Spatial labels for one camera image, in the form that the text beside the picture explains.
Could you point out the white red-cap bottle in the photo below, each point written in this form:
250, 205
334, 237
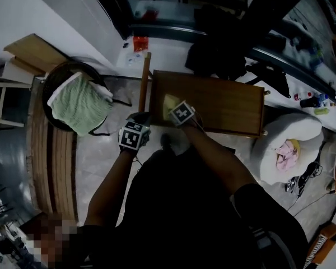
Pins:
298, 96

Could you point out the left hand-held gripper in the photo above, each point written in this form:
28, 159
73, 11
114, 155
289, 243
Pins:
134, 136

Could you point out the wooden shelf table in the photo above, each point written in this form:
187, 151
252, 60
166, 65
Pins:
226, 102

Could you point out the person's left forearm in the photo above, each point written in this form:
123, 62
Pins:
109, 189

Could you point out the wooden slatted bench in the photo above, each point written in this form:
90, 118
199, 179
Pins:
56, 172

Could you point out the person's black clothing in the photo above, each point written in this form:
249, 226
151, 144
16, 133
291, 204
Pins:
179, 223

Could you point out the orange striped sofa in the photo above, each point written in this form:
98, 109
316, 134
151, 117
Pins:
323, 242

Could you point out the red packet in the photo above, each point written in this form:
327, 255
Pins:
140, 43

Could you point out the white woven basket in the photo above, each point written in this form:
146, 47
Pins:
329, 161

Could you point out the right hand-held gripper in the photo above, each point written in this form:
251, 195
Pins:
182, 113

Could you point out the white round plush sofa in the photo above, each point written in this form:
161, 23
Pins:
294, 125

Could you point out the black round chair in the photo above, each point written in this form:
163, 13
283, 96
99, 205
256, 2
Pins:
51, 77

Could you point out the person's right forearm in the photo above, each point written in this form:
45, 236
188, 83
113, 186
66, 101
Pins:
221, 161

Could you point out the blue water bottle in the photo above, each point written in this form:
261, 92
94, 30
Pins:
322, 99

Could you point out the white chair cushion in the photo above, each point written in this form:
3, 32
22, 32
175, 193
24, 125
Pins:
105, 90

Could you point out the cardboard box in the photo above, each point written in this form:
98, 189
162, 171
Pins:
33, 49

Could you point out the pink cloth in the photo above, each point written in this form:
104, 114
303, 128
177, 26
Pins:
285, 157

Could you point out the green packet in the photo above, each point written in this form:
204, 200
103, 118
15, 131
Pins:
322, 111

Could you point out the yellow cloth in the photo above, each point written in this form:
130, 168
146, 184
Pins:
169, 104

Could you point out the black bottle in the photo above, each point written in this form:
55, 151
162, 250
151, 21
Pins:
309, 102

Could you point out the green knitted blanket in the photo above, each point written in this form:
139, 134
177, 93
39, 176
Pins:
78, 105

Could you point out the white frame stool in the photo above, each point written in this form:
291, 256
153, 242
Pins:
5, 84

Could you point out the dark window frame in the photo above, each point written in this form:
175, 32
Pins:
257, 15

